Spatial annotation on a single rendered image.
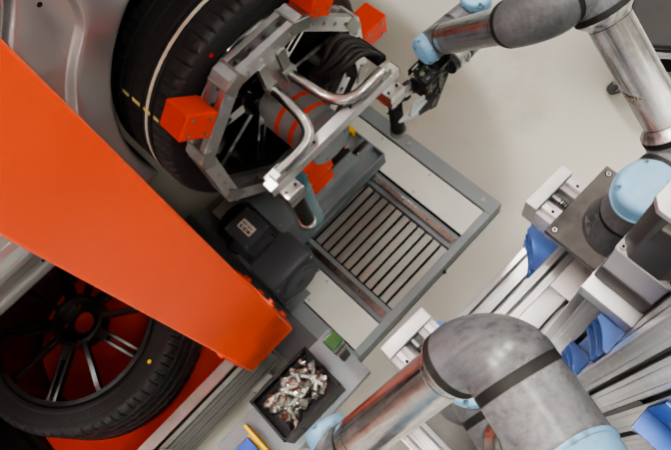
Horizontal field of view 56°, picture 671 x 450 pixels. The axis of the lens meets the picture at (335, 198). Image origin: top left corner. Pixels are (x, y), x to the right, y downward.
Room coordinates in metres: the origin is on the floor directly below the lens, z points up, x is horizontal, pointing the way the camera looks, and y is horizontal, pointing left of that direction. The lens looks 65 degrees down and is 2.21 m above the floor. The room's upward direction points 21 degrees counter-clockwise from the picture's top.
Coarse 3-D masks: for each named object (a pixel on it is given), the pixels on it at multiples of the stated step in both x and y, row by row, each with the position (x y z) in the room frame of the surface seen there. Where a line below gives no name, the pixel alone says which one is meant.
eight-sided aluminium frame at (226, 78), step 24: (264, 24) 0.97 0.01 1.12; (288, 24) 0.95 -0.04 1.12; (312, 24) 0.97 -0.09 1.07; (336, 24) 1.00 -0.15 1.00; (360, 24) 1.03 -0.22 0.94; (240, 48) 0.93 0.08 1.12; (264, 48) 0.91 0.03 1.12; (216, 72) 0.90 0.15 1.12; (240, 72) 0.87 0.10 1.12; (360, 72) 1.01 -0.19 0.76; (216, 96) 0.88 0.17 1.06; (216, 120) 0.83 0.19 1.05; (192, 144) 0.83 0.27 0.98; (216, 144) 0.81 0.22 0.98; (216, 168) 0.80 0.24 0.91; (264, 168) 0.90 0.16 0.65; (240, 192) 0.80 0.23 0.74
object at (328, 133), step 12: (396, 72) 0.83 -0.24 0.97; (384, 84) 0.81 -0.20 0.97; (372, 96) 0.79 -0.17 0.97; (348, 108) 0.78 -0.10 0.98; (360, 108) 0.77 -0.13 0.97; (336, 120) 0.76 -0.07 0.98; (348, 120) 0.75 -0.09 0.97; (324, 132) 0.74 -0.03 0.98; (336, 132) 0.74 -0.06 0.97; (312, 144) 0.72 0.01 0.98; (324, 144) 0.72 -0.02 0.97; (312, 156) 0.70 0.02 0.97; (300, 168) 0.68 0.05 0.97; (288, 180) 0.67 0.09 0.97; (276, 192) 0.65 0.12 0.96
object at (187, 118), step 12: (192, 96) 0.89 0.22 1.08; (168, 108) 0.85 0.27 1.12; (180, 108) 0.83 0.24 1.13; (192, 108) 0.84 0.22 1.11; (204, 108) 0.84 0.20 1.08; (168, 120) 0.84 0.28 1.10; (180, 120) 0.81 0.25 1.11; (192, 120) 0.81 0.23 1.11; (204, 120) 0.82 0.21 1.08; (168, 132) 0.82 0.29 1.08; (180, 132) 0.80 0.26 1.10; (192, 132) 0.80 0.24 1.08; (204, 132) 0.81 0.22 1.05
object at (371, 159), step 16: (352, 128) 1.20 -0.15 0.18; (352, 144) 1.15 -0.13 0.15; (368, 144) 1.12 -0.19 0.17; (368, 160) 1.06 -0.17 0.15; (384, 160) 1.06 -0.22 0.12; (352, 176) 1.03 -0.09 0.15; (368, 176) 1.02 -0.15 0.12; (336, 192) 0.99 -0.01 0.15; (352, 192) 0.98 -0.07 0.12; (336, 208) 0.94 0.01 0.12; (304, 240) 0.86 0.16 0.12
